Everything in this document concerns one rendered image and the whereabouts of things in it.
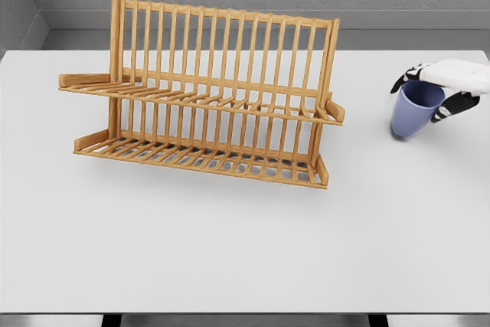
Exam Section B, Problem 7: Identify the blue cup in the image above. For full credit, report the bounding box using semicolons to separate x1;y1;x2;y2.
390;80;446;139

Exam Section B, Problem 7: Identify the wooden two-tier dish rack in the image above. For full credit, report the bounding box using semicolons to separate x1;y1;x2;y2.
58;0;346;190

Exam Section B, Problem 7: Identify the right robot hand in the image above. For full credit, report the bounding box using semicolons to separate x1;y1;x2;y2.
390;58;490;124

